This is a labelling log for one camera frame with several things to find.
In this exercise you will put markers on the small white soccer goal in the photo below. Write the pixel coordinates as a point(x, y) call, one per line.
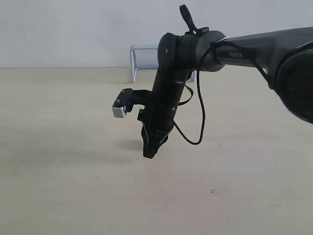
point(143, 57)

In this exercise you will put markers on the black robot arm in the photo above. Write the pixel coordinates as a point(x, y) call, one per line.
point(284, 58)

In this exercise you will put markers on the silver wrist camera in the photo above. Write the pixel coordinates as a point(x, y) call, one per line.
point(126, 99)

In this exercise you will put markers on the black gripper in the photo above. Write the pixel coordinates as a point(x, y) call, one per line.
point(161, 109)

